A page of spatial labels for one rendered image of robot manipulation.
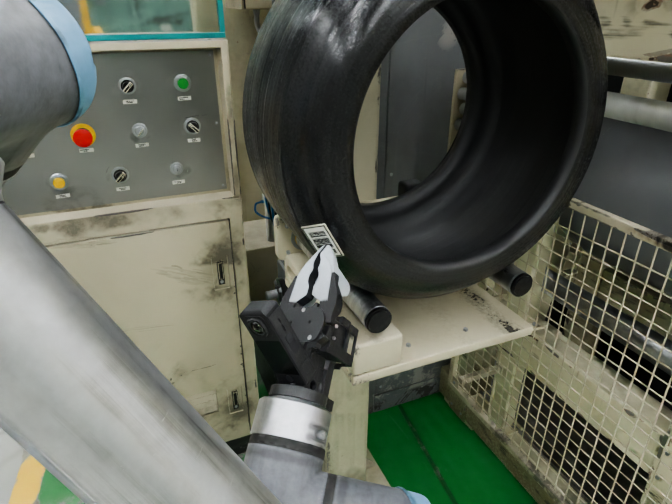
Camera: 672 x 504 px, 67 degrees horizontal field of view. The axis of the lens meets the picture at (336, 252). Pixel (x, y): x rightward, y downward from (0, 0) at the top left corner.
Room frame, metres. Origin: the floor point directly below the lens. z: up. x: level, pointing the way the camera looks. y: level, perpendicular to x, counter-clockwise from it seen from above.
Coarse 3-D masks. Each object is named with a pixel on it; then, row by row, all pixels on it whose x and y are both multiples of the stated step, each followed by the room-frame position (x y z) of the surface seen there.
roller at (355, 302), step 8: (296, 240) 0.95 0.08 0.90; (304, 248) 0.90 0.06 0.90; (312, 256) 0.86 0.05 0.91; (352, 288) 0.72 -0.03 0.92; (360, 288) 0.71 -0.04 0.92; (344, 296) 0.72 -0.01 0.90; (352, 296) 0.70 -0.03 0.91; (360, 296) 0.69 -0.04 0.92; (368, 296) 0.69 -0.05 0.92; (352, 304) 0.69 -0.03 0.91; (360, 304) 0.68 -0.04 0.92; (368, 304) 0.67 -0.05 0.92; (376, 304) 0.67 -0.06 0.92; (360, 312) 0.67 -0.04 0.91; (368, 312) 0.65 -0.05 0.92; (376, 312) 0.65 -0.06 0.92; (384, 312) 0.65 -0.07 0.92; (360, 320) 0.67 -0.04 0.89; (368, 320) 0.65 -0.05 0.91; (376, 320) 0.65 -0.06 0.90; (384, 320) 0.65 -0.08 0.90; (368, 328) 0.65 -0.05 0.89; (376, 328) 0.65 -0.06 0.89; (384, 328) 0.65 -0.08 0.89
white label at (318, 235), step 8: (320, 224) 0.62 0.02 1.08; (304, 232) 0.64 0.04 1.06; (312, 232) 0.63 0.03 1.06; (320, 232) 0.63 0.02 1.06; (328, 232) 0.62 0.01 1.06; (312, 240) 0.64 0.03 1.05; (320, 240) 0.63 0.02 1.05; (328, 240) 0.63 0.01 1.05; (336, 248) 0.63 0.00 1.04; (336, 256) 0.63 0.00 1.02
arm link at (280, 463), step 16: (256, 448) 0.40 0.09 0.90; (272, 448) 0.40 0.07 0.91; (288, 448) 0.40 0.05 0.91; (304, 448) 0.40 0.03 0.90; (320, 448) 0.41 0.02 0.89; (256, 464) 0.39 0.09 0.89; (272, 464) 0.38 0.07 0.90; (288, 464) 0.38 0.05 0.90; (304, 464) 0.39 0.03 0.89; (320, 464) 0.40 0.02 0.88; (272, 480) 0.37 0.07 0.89; (288, 480) 0.37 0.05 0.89; (304, 480) 0.38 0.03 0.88; (320, 480) 0.38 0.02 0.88; (288, 496) 0.36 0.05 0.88; (304, 496) 0.36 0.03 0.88; (320, 496) 0.36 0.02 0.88
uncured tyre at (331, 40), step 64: (320, 0) 0.67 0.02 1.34; (384, 0) 0.64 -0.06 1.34; (448, 0) 0.99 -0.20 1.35; (512, 0) 0.96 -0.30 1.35; (576, 0) 0.76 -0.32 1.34; (256, 64) 0.76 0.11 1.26; (320, 64) 0.63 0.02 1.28; (512, 64) 1.01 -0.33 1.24; (576, 64) 0.78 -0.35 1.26; (256, 128) 0.72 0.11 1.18; (320, 128) 0.61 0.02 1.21; (512, 128) 1.00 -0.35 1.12; (576, 128) 0.79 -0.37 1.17; (320, 192) 0.61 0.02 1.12; (448, 192) 1.00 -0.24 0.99; (512, 192) 0.92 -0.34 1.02; (384, 256) 0.65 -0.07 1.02; (448, 256) 0.84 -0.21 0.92; (512, 256) 0.74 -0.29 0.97
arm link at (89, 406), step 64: (0, 192) 0.28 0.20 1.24; (0, 256) 0.24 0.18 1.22; (0, 320) 0.22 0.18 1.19; (64, 320) 0.24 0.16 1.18; (0, 384) 0.21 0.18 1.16; (64, 384) 0.22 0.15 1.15; (128, 384) 0.24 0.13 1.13; (64, 448) 0.21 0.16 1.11; (128, 448) 0.22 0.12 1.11; (192, 448) 0.24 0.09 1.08
